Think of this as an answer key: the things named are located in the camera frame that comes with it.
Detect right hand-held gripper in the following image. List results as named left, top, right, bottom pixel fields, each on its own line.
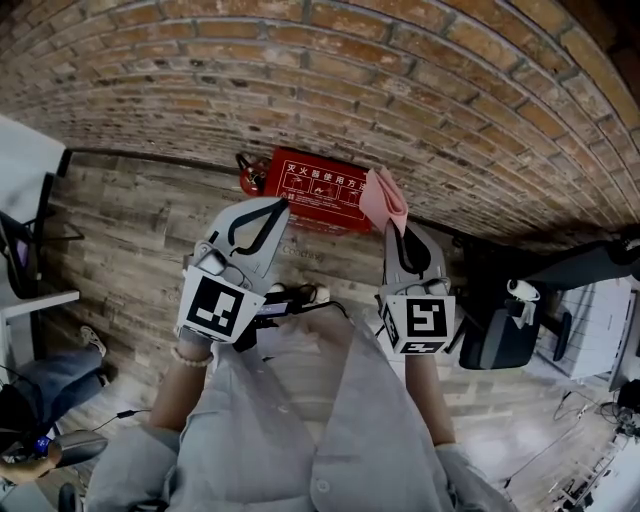
left=374, top=220, right=458, bottom=357

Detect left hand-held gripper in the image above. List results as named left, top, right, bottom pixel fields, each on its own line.
left=173, top=195, right=293, bottom=347

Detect pink wiping cloth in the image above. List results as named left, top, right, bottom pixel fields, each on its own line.
left=359, top=167, right=410, bottom=236

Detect red fire extinguisher box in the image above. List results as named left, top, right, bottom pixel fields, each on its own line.
left=262, top=145, right=396, bottom=235

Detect person's left forearm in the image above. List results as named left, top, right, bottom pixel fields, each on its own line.
left=148, top=349, right=216, bottom=431

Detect person's right forearm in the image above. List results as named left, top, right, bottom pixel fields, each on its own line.
left=403, top=352, right=456, bottom=447

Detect red fire extinguisher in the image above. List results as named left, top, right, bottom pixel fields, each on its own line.
left=235, top=152, right=274, bottom=198

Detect black battery pack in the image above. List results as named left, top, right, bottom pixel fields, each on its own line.
left=253, top=300, right=292, bottom=320

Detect person's white trousers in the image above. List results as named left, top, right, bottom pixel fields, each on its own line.
left=262, top=314, right=354, bottom=426

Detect white desk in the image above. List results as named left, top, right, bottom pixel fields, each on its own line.
left=0, top=288, right=81, bottom=366

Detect black monitor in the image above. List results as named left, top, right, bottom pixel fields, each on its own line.
left=0, top=209, right=45, bottom=302

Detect black equipment box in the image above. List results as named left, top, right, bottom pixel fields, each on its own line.
left=615, top=378, right=640, bottom=410

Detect grey black swivel chair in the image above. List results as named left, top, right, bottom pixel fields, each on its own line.
left=47, top=429, right=110, bottom=470

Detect long black cable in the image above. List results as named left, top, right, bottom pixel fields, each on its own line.
left=288, top=298, right=350, bottom=320

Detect white security camera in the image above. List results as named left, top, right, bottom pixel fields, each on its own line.
left=506, top=277, right=542, bottom=305

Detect white bead bracelet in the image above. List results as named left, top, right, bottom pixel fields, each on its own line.
left=169, top=344, right=215, bottom=370

